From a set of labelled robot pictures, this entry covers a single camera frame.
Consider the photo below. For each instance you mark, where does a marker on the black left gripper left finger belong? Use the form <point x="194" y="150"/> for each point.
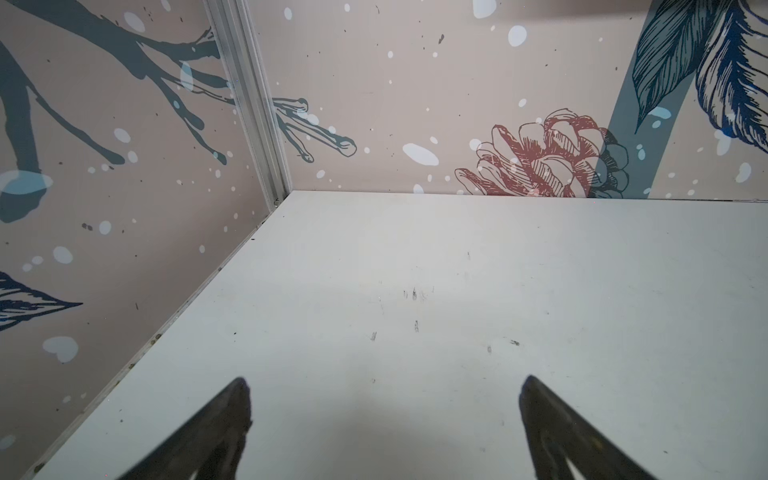
<point x="209" y="445"/>

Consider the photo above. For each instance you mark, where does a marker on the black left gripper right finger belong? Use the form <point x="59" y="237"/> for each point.
<point x="561" y="441"/>

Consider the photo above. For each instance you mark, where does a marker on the aluminium corner frame post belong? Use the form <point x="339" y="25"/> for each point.
<point x="236" y="38"/>

